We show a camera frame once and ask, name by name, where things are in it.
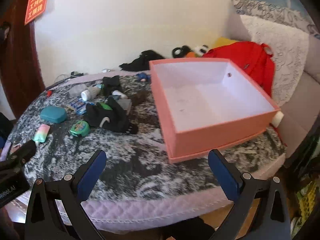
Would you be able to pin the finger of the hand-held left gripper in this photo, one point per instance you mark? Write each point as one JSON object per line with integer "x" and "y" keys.
{"x": 25, "y": 151}

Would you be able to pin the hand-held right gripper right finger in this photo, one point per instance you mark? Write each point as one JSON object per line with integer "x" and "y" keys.
{"x": 222, "y": 175}

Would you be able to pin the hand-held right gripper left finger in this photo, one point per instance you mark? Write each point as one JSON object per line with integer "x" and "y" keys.
{"x": 92, "y": 172}

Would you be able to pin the pastel pink green packet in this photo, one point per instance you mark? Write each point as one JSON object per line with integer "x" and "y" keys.
{"x": 42, "y": 132}

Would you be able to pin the teal case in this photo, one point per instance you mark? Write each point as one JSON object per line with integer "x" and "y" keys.
{"x": 53, "y": 115}

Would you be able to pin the green round tape measure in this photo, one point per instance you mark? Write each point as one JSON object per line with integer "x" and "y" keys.
{"x": 79, "y": 128}

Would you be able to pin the pink cardboard box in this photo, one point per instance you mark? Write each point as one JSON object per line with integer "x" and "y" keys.
{"x": 190, "y": 135}

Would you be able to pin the black gloves with white mark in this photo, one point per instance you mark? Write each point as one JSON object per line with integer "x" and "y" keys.
{"x": 107, "y": 120}

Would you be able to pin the green striped item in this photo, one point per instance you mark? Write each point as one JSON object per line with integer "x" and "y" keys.
{"x": 103, "y": 106}

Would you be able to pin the blue battery pack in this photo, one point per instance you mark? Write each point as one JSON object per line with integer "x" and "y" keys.
{"x": 77, "y": 105}

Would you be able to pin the white plastic bottle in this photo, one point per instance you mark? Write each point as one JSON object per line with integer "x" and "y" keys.
{"x": 88, "y": 93}

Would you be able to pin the clear plastic bag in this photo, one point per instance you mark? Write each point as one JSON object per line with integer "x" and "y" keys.
{"x": 76, "y": 90}

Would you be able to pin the small blue white tube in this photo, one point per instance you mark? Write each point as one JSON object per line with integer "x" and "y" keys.
{"x": 119, "y": 94}

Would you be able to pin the black sock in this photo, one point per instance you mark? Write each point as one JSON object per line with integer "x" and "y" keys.
{"x": 111, "y": 83}

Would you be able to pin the blue figurine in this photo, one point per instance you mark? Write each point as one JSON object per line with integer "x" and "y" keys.
{"x": 143, "y": 76}

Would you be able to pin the small red item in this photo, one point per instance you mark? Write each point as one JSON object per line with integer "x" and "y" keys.
{"x": 49, "y": 93}

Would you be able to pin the white roll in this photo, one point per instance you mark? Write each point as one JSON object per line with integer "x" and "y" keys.
{"x": 278, "y": 118}

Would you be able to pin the dark wooden door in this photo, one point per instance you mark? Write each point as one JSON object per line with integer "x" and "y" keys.
{"x": 22, "y": 67}

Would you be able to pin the green yellow bag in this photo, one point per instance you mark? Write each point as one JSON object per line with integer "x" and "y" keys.
{"x": 307, "y": 197}

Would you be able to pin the grey upholstered sofa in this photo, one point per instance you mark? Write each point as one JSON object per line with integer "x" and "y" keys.
{"x": 300, "y": 110}

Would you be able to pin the small silver item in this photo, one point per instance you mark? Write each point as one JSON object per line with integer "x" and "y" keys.
{"x": 106, "y": 70}

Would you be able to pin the black cloth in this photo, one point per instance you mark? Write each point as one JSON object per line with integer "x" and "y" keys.
{"x": 142, "y": 61}

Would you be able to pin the red backpack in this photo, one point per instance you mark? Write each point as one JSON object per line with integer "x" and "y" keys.
{"x": 250, "y": 55}

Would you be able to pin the penguin plush toy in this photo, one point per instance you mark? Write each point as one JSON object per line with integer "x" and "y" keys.
{"x": 200, "y": 50}

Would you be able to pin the yellow pillow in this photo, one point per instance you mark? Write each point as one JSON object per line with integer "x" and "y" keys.
{"x": 223, "y": 42}

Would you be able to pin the white lace pillow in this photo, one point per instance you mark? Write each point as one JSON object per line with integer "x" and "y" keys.
{"x": 282, "y": 55}

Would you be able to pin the grey patterned pillow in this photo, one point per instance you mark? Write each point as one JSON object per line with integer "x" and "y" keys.
{"x": 275, "y": 10}

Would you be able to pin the red wall poster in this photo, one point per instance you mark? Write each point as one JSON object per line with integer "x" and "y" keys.
{"x": 37, "y": 0}

